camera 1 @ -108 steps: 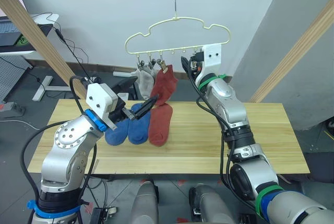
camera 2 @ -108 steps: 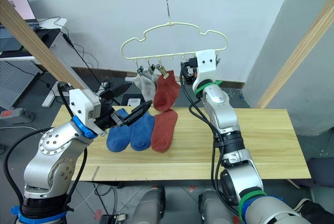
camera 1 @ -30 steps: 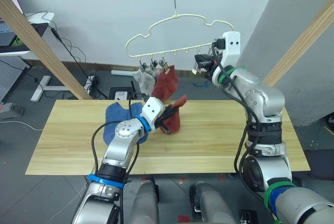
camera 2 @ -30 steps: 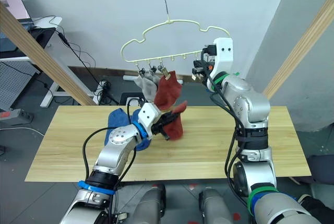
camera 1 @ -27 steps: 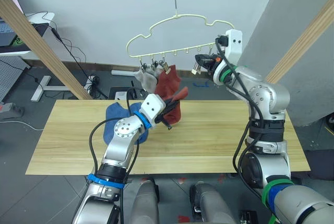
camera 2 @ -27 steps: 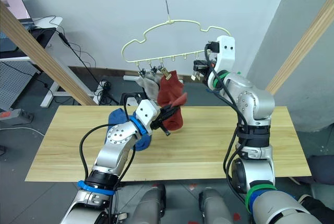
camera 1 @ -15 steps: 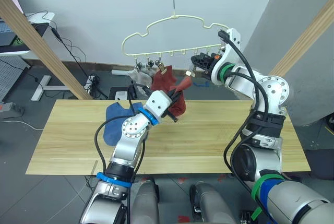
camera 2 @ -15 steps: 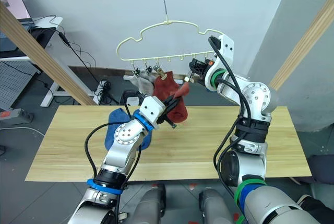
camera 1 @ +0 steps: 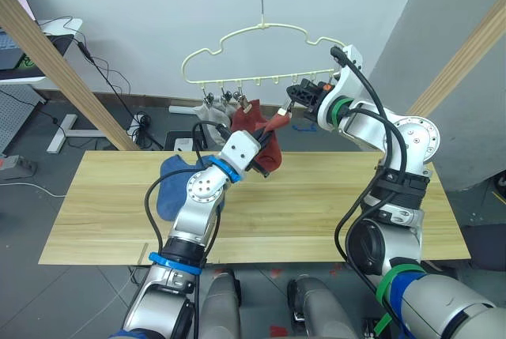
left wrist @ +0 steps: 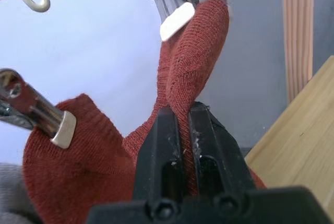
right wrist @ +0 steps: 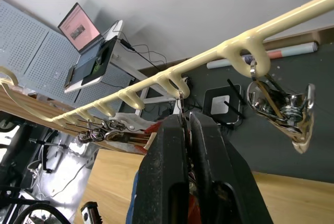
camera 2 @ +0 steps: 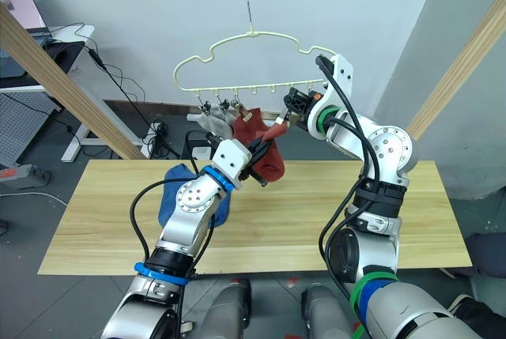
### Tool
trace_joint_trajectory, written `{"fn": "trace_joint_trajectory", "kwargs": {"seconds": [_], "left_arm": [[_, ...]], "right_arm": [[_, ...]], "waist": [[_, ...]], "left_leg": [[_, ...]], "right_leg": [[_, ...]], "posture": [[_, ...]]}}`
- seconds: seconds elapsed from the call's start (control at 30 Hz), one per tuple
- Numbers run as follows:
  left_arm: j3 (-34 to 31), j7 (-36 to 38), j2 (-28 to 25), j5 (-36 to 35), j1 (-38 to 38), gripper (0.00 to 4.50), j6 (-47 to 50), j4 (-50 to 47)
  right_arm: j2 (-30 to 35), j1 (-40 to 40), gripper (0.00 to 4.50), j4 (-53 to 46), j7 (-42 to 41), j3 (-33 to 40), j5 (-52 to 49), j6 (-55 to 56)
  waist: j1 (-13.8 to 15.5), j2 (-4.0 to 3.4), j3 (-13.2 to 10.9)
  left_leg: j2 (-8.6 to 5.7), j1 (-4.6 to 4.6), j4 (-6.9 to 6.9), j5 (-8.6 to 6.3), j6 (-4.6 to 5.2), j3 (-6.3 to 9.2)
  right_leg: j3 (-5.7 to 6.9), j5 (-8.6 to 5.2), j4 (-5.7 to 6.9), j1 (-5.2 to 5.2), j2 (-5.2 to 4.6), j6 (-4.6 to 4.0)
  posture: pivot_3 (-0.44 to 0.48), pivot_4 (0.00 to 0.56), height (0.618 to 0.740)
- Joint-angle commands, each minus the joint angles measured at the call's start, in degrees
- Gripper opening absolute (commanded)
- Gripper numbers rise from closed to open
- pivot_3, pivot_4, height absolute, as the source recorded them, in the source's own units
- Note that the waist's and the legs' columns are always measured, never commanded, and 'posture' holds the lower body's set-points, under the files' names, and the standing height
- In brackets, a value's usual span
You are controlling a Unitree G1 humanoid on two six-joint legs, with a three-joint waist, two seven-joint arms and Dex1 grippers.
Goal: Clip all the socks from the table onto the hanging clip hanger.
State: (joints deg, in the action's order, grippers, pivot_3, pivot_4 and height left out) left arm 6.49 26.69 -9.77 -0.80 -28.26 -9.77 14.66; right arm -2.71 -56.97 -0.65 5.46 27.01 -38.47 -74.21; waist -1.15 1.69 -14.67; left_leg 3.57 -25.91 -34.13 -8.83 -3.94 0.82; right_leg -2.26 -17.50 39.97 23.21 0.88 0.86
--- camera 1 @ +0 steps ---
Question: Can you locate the white desk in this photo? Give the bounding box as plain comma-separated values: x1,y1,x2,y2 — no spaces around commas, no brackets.
0,17,100,155

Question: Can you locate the white perforated desk panel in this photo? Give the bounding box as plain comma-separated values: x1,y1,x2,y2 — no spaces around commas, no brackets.
0,85,45,155

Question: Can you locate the grey rounded leg cover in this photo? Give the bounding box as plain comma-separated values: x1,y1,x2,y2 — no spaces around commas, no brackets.
287,273,357,339
198,267,243,339

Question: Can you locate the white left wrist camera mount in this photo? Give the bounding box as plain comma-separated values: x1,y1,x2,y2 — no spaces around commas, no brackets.
218,130,263,173

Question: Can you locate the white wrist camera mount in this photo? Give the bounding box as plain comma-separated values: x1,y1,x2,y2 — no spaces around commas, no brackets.
218,130,263,173
317,43,372,131

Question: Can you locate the rust red knit sock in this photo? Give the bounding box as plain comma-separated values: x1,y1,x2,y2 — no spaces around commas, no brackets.
251,114,293,177
231,98,262,137

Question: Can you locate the grey fuzzy sock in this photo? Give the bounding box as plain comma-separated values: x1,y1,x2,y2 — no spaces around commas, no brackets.
213,93,239,137
194,96,223,129

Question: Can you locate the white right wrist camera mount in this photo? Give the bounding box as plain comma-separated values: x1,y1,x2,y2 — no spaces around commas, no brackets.
317,43,372,131

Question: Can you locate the black floor cable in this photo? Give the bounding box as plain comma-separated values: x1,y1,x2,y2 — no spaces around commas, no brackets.
77,40,165,151

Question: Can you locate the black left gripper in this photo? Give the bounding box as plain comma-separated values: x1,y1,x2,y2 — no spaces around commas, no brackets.
246,127,278,179

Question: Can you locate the blue ankle sock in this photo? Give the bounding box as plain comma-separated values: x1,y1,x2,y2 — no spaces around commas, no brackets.
157,172,187,222
160,156,227,213

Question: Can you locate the cream plastic clip hanger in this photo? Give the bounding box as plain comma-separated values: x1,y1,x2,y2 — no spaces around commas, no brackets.
181,0,349,97

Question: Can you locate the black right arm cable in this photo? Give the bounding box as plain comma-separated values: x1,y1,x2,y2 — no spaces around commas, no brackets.
329,44,408,324

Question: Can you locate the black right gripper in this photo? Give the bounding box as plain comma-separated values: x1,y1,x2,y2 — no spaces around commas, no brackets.
285,77,336,122

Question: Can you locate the grey power strip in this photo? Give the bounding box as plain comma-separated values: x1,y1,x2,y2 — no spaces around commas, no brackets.
0,154,40,181

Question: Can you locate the wooden frame post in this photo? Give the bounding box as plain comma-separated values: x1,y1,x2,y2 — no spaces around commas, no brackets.
406,0,506,117
0,0,140,152

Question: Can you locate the open laptop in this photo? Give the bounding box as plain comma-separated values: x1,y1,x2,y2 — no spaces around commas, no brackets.
0,0,45,73

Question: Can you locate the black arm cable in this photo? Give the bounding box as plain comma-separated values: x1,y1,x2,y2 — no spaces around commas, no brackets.
329,44,408,324
144,120,234,269

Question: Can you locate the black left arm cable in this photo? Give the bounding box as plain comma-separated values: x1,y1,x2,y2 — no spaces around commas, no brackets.
144,120,234,269

